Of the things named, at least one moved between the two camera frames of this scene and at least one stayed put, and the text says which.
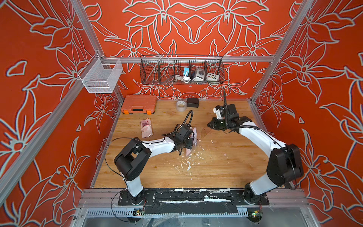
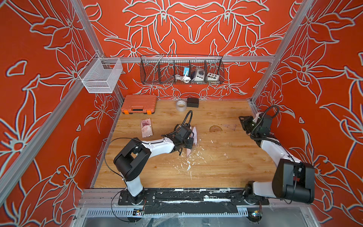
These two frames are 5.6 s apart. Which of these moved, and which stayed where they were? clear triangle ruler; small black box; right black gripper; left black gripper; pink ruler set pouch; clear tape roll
Moved: right black gripper; clear triangle ruler
Stayed: small black box; clear tape roll; left black gripper; pink ruler set pouch
